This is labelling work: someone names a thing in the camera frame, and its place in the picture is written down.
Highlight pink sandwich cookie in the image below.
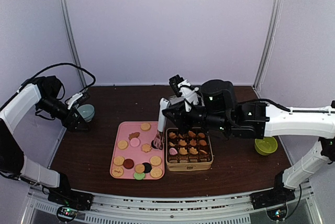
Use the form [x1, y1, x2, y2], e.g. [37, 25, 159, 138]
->
[130, 138, 141, 148]
[169, 148, 178, 155]

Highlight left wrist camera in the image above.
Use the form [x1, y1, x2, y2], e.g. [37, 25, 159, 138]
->
[65, 91, 90, 110]

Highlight gingerbread brown leaf cookie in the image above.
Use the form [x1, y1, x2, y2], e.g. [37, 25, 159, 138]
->
[128, 132, 140, 140]

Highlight pink plastic tray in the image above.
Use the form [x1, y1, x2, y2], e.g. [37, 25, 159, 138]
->
[110, 121, 165, 180]

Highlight black sandwich cookie upper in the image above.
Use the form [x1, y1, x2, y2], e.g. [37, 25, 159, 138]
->
[151, 141, 163, 150]

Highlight small round tan cookie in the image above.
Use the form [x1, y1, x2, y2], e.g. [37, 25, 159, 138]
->
[135, 164, 146, 173]

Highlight metal serving tongs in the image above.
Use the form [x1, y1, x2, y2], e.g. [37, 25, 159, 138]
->
[153, 98, 170, 146]

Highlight lone yellow sandwich cookie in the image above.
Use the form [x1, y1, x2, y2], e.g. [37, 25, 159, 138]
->
[140, 122, 151, 131]

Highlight yellow cookie under chip cookie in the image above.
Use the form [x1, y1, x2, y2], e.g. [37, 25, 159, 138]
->
[117, 140, 129, 150]

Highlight gold cookie tin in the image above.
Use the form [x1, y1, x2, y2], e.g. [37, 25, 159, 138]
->
[165, 127, 214, 172]

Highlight aluminium frame post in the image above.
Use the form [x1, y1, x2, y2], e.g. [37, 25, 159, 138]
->
[253, 0, 283, 94]
[54, 0, 88, 92]

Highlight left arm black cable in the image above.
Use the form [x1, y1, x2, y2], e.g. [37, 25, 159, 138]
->
[23, 63, 96, 96]

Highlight green sandwich cookie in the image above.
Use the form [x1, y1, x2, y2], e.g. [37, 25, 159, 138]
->
[133, 172, 146, 180]

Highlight front aluminium rail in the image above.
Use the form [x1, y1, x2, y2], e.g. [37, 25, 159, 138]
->
[19, 182, 323, 223]

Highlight silver tin lid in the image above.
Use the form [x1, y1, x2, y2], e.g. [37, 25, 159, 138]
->
[168, 95, 184, 107]

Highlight left aluminium frame post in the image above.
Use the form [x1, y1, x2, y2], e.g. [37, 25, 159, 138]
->
[54, 0, 88, 92]

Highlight swirl butter cookie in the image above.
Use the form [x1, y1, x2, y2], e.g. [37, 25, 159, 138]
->
[169, 132, 177, 139]

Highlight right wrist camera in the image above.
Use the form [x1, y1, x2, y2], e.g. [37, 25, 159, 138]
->
[169, 75, 200, 112]

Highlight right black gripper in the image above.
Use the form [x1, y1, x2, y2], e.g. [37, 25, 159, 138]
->
[162, 99, 230, 135]

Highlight yellow dotted cookie middle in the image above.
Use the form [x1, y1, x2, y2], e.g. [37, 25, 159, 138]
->
[150, 155, 162, 166]

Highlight pale blue ceramic bowl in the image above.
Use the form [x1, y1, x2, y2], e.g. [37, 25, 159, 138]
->
[77, 104, 95, 122]

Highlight green plastic bowl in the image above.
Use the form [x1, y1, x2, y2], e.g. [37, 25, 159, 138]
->
[254, 137, 278, 156]

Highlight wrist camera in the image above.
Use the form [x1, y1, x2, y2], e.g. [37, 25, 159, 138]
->
[169, 75, 200, 112]
[65, 91, 90, 110]

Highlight leaf shaped tan cookie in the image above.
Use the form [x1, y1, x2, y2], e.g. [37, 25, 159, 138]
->
[178, 139, 187, 147]

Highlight right aluminium frame post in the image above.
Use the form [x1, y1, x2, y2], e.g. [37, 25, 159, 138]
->
[253, 0, 283, 94]

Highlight yellow dotted cookie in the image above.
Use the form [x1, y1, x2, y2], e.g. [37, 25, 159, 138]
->
[113, 155, 125, 166]
[150, 155, 162, 166]

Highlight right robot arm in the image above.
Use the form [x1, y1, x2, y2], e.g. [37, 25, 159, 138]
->
[158, 75, 334, 204]

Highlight black sandwich cookie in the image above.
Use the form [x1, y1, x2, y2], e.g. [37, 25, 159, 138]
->
[151, 141, 163, 150]
[143, 162, 152, 174]

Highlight brown chocolate cookie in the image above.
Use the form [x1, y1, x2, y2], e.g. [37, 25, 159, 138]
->
[123, 159, 135, 170]

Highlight yellow dotted cookie corner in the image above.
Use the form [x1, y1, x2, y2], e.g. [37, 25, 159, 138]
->
[150, 167, 163, 178]

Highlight yellow cookie with pink sword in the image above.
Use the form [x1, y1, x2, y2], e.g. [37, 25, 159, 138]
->
[110, 166, 124, 178]

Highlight flower shaped tan cookie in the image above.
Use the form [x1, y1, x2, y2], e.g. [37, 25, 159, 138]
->
[141, 143, 152, 153]

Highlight yellow dotted cookie left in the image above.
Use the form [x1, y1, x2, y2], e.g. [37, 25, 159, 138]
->
[113, 155, 125, 166]

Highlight black sandwich cookie lower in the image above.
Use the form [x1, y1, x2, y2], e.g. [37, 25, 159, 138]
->
[143, 162, 152, 174]

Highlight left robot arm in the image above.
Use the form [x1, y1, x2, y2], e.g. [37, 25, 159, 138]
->
[1, 76, 88, 205]

